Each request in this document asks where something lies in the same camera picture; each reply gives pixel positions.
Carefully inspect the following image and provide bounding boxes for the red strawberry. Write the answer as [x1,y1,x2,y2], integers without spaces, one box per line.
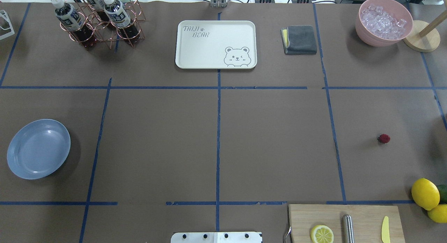
[377,134,391,144]

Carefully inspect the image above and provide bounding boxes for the blue plate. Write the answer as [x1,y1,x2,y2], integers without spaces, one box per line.
[7,119,71,180]

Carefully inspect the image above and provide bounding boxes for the cream bear tray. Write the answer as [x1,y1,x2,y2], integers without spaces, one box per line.
[175,20,257,69]

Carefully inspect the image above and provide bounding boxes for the grey folded cloth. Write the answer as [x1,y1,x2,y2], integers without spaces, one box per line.
[280,25,317,55]

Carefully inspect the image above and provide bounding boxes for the tea bottle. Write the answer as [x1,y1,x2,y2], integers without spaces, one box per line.
[103,0,140,45]
[51,0,96,48]
[86,0,114,29]

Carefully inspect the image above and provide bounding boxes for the lemon half slice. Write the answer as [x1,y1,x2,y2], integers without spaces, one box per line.
[310,224,334,243]

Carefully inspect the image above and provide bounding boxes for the steel cylinder with black cap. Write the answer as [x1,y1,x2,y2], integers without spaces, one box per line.
[342,214,355,243]

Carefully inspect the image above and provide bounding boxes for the wooden cutting board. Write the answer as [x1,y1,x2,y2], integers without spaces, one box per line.
[288,205,406,243]

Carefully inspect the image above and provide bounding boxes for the pink bowl of ice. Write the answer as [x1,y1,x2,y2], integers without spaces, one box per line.
[356,0,413,47]

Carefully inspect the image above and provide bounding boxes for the yellow plastic knife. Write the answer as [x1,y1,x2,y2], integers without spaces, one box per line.
[381,216,390,243]

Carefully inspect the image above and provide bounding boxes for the round yellow lemon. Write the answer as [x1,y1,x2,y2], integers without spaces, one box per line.
[411,178,440,211]

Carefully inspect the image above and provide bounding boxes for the wooden cup stand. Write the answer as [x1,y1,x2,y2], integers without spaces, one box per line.
[403,2,446,53]

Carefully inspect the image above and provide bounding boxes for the green lime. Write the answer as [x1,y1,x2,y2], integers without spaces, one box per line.
[436,184,447,204]

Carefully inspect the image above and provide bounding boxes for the oblong yellow lemon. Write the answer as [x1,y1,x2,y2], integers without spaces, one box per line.
[427,204,447,223]

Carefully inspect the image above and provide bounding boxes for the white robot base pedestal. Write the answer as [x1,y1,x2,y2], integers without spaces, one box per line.
[170,231,263,243]

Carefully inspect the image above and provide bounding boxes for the copper wire bottle rack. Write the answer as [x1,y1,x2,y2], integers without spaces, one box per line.
[60,0,146,48]

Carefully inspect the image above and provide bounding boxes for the white wire rack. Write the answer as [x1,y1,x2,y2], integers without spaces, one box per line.
[0,10,15,40]

